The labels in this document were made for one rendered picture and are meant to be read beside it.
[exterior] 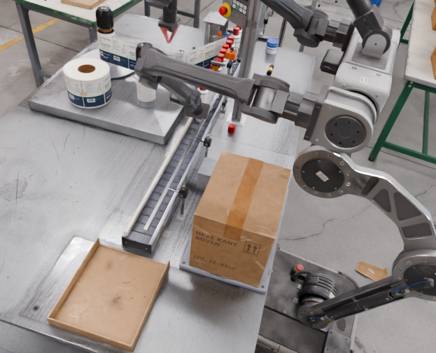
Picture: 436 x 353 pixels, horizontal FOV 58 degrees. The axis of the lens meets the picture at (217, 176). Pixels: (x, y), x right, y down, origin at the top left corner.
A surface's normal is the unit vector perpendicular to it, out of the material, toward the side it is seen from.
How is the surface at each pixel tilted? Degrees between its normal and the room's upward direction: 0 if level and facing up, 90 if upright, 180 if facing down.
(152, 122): 0
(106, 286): 0
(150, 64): 46
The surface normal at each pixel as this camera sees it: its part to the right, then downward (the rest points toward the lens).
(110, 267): 0.11, -0.70
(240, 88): -0.23, -0.04
